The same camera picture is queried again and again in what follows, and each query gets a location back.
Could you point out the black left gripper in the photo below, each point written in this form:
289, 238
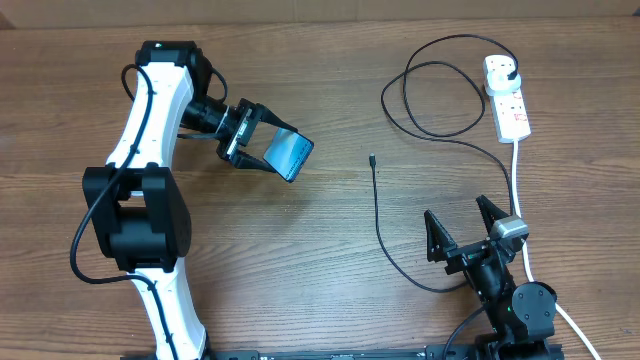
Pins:
243, 133

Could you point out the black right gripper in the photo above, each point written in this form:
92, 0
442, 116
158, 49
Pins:
440, 245

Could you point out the blue Galaxy smartphone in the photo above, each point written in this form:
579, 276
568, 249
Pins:
287, 153

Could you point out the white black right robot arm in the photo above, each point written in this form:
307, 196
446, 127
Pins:
521, 316

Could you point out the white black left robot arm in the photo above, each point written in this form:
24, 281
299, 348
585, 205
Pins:
135, 207

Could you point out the white charger plug adapter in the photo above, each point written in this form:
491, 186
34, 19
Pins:
498, 83

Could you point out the white power strip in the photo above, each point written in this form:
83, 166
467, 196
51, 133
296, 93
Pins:
509, 112

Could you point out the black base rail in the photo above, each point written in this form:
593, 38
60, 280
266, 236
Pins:
340, 355

